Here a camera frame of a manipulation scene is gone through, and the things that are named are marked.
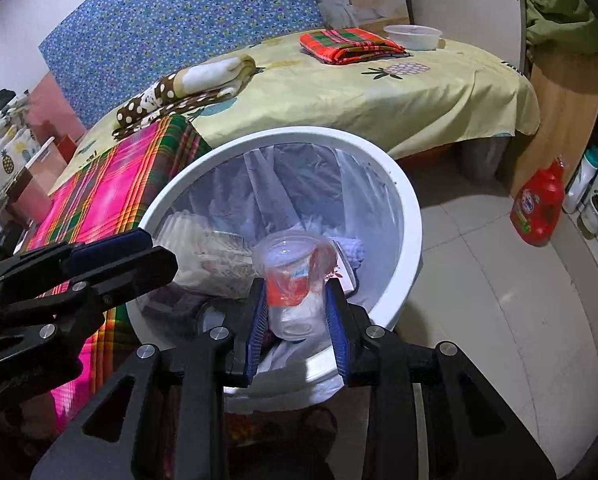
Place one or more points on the lavender fluffy cloth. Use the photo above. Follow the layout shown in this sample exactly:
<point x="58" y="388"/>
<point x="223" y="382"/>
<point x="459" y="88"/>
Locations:
<point x="351" y="252"/>

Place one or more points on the white plastic bowl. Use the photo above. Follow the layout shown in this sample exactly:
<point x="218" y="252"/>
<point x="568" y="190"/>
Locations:
<point x="411" y="37"/>

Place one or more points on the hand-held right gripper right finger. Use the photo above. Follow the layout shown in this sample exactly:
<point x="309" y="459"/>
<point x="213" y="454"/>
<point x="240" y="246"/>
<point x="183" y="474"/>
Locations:
<point x="336" y="330"/>

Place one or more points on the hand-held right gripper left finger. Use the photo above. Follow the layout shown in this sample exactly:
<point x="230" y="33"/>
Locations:
<point x="256" y="330"/>

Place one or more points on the brown polka dot blanket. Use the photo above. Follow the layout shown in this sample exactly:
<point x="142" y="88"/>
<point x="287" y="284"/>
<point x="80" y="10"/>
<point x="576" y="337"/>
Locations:
<point x="179" y="90"/>

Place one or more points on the red detergent bottle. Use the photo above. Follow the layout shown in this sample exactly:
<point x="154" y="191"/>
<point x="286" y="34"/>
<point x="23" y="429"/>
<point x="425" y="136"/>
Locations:
<point x="536" y="205"/>

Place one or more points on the clear plastic bin liner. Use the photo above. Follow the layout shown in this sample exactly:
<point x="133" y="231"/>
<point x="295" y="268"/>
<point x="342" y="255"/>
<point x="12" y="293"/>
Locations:
<point x="299" y="185"/>

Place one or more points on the green blanket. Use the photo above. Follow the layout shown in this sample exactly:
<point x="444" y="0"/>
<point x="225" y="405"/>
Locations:
<point x="559" y="10"/>

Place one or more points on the clear plastic cup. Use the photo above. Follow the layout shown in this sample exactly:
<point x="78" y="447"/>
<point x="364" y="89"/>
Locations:
<point x="291" y="285"/>

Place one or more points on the folded red plaid cloth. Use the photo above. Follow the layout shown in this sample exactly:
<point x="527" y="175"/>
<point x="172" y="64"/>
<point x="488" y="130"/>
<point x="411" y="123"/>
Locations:
<point x="349" y="46"/>

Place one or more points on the yellow pineapple print bedsheet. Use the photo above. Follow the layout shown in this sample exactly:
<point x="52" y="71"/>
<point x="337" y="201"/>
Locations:
<point x="354" y="105"/>

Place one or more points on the white panel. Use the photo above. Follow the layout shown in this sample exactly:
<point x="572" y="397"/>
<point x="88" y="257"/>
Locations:
<point x="464" y="10"/>

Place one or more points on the white bottle with green cap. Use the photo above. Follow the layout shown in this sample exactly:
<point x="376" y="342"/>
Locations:
<point x="581" y="180"/>

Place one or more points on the small potted plant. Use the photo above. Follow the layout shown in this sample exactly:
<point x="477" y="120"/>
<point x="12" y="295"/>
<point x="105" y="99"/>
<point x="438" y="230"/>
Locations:
<point x="596" y="205"/>

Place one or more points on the wooden board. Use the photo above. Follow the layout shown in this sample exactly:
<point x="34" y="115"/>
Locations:
<point x="554" y="120"/>

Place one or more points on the black case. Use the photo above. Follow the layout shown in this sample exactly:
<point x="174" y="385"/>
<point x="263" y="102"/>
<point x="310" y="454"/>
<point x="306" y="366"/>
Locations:
<point x="6" y="242"/>

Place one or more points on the red and white carton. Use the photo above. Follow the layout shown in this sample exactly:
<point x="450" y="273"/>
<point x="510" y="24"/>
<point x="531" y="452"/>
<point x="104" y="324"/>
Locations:
<point x="347" y="281"/>

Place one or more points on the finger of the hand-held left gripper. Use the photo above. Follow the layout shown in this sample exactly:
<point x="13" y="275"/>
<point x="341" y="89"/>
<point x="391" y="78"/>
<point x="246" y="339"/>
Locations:
<point x="149" y="270"/>
<point x="114" y="247"/>

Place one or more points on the blue floral headboard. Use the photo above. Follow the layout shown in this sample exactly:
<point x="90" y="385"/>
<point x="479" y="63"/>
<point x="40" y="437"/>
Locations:
<point x="179" y="25"/>

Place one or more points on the pineapple print bag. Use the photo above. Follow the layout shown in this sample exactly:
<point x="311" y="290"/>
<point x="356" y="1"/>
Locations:
<point x="4" y="160"/>

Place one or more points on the white round trash can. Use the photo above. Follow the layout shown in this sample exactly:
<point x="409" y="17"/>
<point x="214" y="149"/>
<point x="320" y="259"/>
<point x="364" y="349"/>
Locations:
<point x="289" y="138"/>

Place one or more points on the pink plaid tablecloth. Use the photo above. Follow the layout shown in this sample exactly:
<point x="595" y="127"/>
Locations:
<point x="104" y="185"/>

